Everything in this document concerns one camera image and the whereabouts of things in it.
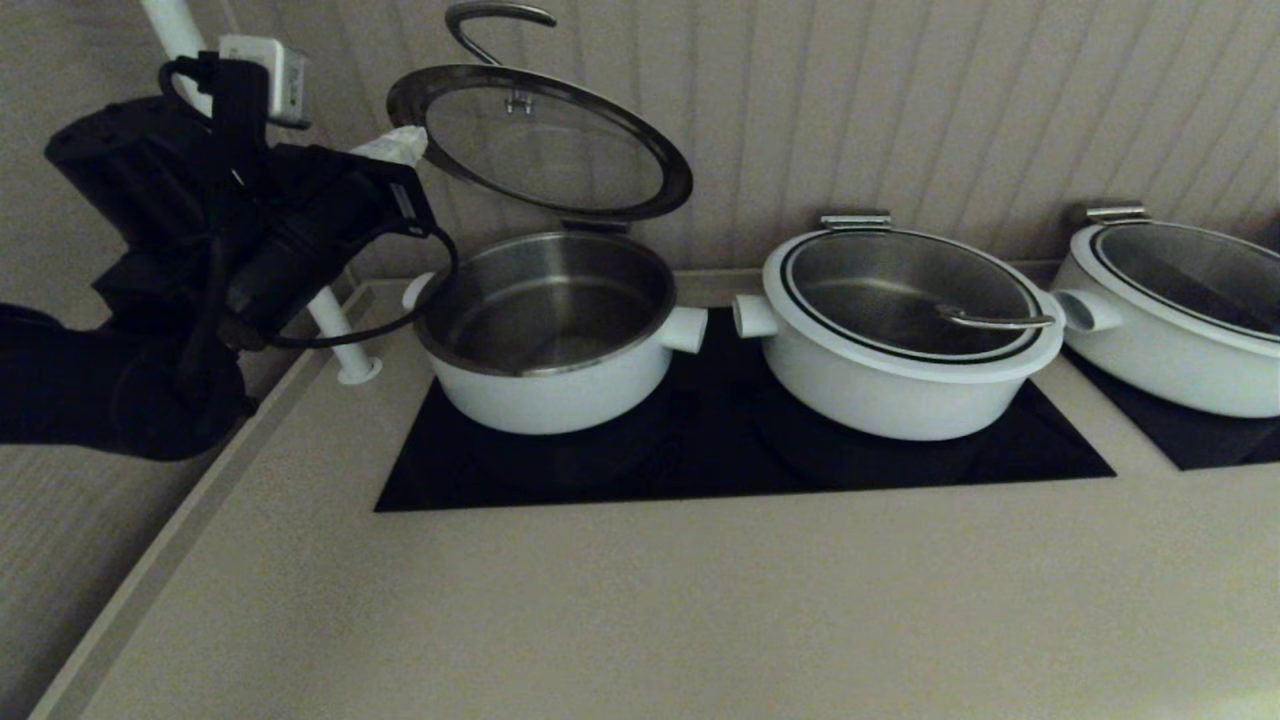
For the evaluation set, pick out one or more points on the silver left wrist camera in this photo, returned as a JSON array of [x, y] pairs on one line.
[[275, 78]]

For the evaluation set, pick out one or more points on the chrome lid hinge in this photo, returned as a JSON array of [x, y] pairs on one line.
[[856, 219], [1115, 212], [596, 226]]

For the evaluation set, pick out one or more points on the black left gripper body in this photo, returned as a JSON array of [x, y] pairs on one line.
[[320, 230]]

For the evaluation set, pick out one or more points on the glass lid with white rim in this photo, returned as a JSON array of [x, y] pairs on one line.
[[560, 150], [1040, 345], [1200, 270]]

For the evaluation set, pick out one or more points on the wide black glass cooktop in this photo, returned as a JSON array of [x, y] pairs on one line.
[[720, 470]]

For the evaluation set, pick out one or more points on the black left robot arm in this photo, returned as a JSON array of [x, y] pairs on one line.
[[110, 330]]

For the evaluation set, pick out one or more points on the white round pole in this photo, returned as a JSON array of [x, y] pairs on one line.
[[340, 335]]

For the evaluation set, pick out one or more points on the stainless steel inner pan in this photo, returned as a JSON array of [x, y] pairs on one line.
[[550, 300]]

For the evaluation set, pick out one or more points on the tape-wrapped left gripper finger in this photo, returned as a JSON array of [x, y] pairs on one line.
[[398, 157], [395, 141]]

